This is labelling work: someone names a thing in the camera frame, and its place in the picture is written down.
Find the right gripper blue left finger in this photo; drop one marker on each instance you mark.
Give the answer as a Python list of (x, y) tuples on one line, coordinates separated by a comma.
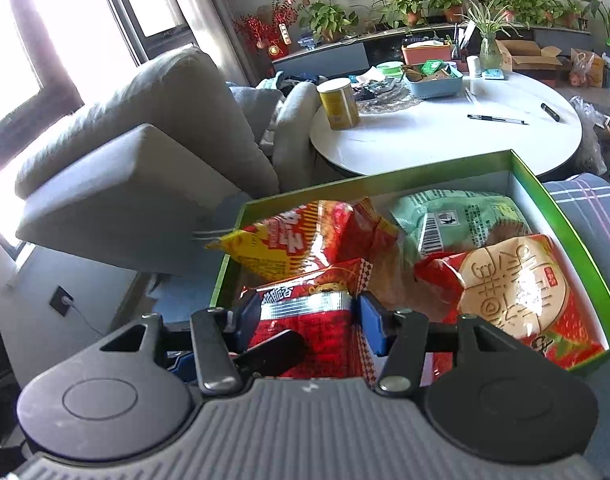
[(217, 332)]

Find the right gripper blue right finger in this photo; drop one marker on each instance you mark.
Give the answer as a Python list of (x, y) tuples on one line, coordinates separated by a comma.
[(400, 338)]

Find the red noodle snack bag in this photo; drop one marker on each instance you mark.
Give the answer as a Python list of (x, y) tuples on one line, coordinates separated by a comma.
[(320, 306)]

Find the yellow red striped snack bag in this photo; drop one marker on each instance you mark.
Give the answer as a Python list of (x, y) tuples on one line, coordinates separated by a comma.
[(309, 237)]

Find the green snack bag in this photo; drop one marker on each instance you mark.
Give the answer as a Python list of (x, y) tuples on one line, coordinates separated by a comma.
[(440, 223)]

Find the large red snack bag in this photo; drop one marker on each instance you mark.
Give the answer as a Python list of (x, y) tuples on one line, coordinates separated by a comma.
[(519, 287)]

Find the grey sofa armchair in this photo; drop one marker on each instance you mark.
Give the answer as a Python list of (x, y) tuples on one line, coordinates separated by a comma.
[(130, 180)]

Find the black pen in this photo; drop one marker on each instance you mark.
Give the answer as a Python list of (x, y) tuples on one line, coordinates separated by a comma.
[(488, 118)]

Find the white oval coffee table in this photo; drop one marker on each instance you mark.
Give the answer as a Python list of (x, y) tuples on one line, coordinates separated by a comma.
[(439, 129)]

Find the yellow tin can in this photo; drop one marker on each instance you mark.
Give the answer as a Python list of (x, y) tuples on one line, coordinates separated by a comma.
[(338, 100)]

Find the blue plastic basket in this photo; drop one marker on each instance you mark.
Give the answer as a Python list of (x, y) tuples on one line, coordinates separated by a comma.
[(433, 79)]

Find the black remote control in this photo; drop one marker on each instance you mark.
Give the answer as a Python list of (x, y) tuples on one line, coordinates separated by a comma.
[(550, 112)]

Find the orange storage box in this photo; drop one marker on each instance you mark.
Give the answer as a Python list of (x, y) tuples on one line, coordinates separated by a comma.
[(417, 54)]

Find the tv console cabinet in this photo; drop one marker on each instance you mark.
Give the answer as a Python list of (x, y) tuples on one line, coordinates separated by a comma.
[(356, 55)]

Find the white small bottle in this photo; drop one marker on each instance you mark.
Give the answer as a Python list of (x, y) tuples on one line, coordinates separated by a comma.
[(474, 66)]

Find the open cardboard box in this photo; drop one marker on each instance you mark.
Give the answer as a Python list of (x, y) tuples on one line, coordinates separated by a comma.
[(527, 55)]

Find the red flower decoration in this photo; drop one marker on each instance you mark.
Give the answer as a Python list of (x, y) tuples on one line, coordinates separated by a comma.
[(268, 29)]

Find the glass vase with plant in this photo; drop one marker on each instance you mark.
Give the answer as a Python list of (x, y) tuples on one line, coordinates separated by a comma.
[(488, 19)]

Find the wall socket with plug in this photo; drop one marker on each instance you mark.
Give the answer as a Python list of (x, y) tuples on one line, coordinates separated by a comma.
[(61, 301)]

